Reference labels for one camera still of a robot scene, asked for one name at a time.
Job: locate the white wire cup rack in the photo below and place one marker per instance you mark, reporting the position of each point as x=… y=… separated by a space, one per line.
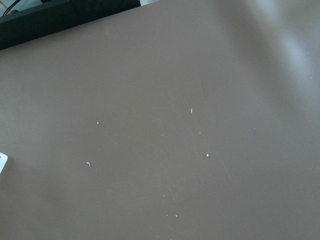
x=3 y=161

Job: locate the black tray at table edge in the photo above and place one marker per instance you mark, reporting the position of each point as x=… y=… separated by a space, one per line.
x=25 y=20

